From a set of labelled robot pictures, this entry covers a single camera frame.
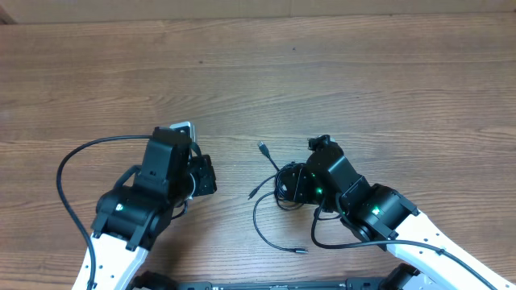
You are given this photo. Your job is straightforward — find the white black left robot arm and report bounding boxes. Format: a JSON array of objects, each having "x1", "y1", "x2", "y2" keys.
[{"x1": 73, "y1": 122, "x2": 217, "y2": 289}]

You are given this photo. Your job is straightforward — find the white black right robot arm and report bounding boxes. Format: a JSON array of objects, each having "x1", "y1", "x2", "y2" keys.
[{"x1": 280, "y1": 135, "x2": 515, "y2": 289}]

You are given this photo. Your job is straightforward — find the black USB cable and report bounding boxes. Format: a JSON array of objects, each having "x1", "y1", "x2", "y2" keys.
[{"x1": 247, "y1": 140, "x2": 319, "y2": 255}]

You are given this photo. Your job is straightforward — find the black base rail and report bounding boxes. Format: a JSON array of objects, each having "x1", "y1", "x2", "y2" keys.
[{"x1": 127, "y1": 263, "x2": 420, "y2": 290}]

